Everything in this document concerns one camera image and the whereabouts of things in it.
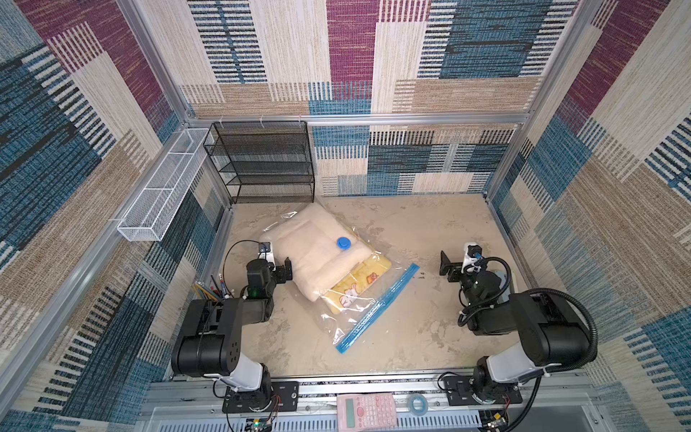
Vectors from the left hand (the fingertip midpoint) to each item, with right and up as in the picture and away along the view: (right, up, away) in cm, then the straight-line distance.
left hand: (275, 259), depth 94 cm
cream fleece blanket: (+15, +4, +7) cm, 17 cm away
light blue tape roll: (+43, -37, -23) cm, 61 cm away
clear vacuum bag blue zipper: (+23, -19, -11) cm, 32 cm away
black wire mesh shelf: (-8, +37, +14) cm, 40 cm away
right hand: (+62, +2, -3) cm, 62 cm away
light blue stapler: (+64, -1, -25) cm, 69 cm away
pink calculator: (+28, -36, -24) cm, 52 cm away
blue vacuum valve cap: (+24, +5, +4) cm, 25 cm away
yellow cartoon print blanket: (+25, -10, -5) cm, 27 cm away
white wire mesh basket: (-27, +15, -23) cm, 38 cm away
